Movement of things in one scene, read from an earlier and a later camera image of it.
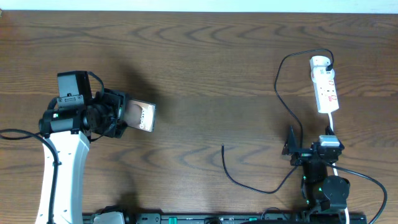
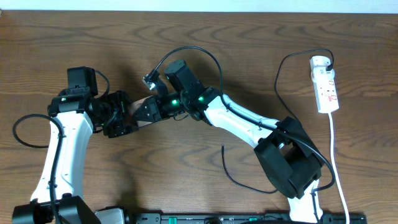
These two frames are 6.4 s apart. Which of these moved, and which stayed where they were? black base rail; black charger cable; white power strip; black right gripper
Moved: black right gripper
Stayed: black charger cable; black base rail; white power strip
